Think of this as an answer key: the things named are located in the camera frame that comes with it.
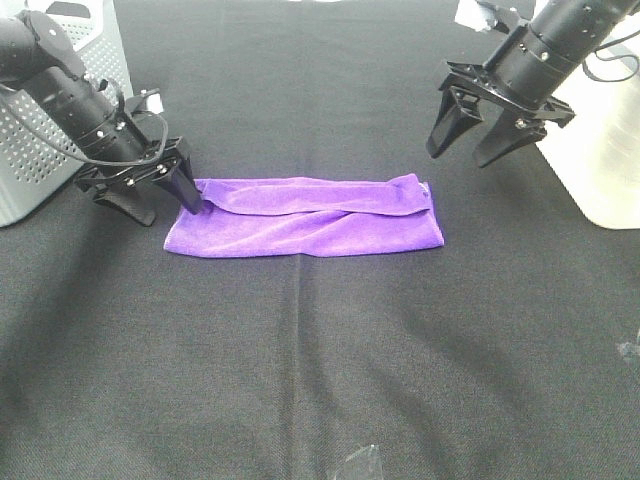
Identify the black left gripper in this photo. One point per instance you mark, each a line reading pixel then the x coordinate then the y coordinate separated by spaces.
pixel 169 169

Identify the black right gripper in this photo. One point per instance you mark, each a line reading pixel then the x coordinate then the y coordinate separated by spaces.
pixel 462 87

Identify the purple microfiber towel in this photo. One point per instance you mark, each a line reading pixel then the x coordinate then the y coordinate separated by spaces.
pixel 322 218

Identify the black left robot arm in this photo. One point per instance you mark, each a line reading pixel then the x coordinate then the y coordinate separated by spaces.
pixel 122 142

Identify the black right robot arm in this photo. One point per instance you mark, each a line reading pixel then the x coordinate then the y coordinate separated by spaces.
pixel 521 77

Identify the white plastic container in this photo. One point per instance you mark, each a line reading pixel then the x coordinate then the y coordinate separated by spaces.
pixel 596 155

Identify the grey perforated plastic basket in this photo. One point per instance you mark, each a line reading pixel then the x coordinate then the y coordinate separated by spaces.
pixel 36 156

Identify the black table cloth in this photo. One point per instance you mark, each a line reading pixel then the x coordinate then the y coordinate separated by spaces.
pixel 493 357

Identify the clear tape piece right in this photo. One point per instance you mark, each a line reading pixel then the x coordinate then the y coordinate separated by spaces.
pixel 630 350

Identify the clear tape piece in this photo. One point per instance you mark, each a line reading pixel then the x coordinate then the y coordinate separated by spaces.
pixel 630 350
pixel 362 465

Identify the clear tape piece front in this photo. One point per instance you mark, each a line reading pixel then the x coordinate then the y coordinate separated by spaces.
pixel 362 465

